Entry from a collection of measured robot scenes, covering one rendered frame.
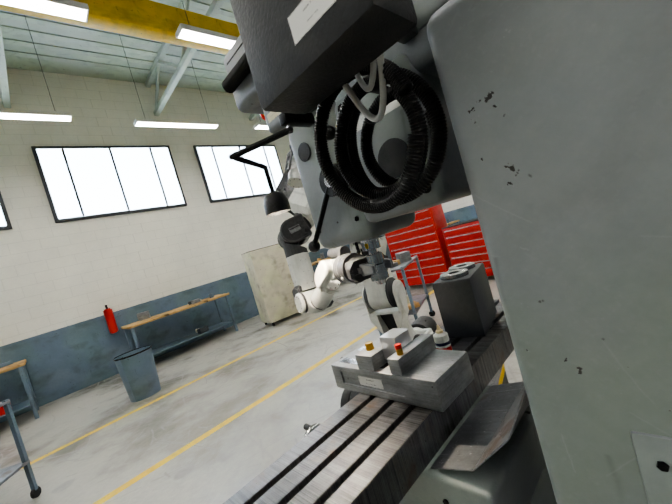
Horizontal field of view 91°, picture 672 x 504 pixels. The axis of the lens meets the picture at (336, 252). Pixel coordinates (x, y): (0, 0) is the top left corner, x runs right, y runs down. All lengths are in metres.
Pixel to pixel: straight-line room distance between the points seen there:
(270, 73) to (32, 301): 7.75
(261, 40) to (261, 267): 6.48
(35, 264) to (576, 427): 8.05
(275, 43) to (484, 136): 0.26
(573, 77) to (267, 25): 0.33
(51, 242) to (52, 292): 0.94
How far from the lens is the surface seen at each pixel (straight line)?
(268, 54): 0.47
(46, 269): 8.12
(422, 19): 0.64
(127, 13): 5.85
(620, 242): 0.42
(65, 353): 8.06
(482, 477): 0.77
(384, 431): 0.79
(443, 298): 1.11
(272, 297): 6.92
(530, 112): 0.42
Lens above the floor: 1.33
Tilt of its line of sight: 2 degrees down
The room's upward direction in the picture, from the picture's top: 16 degrees counter-clockwise
